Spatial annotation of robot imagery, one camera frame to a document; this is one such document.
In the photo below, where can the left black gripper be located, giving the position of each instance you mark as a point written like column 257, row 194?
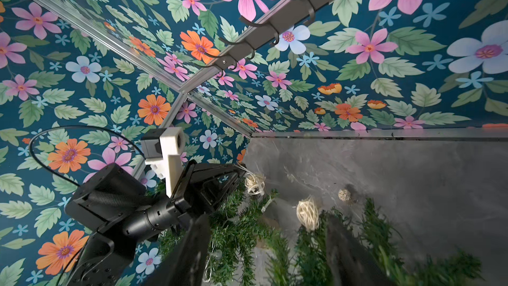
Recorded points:
column 203, row 188

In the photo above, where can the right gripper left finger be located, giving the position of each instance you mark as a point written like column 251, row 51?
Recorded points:
column 186, row 264

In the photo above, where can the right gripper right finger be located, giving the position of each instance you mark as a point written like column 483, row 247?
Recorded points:
column 349, row 262

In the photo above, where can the green christmas tree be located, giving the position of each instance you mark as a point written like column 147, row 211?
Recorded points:
column 236, row 230
column 306, row 263

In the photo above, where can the rattan ball string light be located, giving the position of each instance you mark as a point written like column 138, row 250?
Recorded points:
column 307, row 210

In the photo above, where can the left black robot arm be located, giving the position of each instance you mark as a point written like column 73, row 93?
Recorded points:
column 115, row 207

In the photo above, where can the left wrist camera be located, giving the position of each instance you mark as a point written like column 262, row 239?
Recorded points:
column 162, row 148

